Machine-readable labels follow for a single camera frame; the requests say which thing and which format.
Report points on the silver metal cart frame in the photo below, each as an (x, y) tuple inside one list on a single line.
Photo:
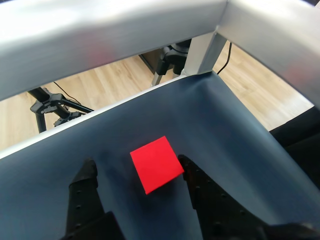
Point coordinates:
[(75, 37)]

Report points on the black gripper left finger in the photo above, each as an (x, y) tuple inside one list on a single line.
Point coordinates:
[(82, 200)]

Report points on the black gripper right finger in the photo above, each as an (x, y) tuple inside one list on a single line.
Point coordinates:
[(220, 215)]

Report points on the black tripod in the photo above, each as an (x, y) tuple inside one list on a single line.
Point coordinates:
[(53, 102), (172, 55)]

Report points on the red cube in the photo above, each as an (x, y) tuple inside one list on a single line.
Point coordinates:
[(156, 165)]

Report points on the dark blue table mat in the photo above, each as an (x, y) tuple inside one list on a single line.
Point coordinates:
[(200, 112)]

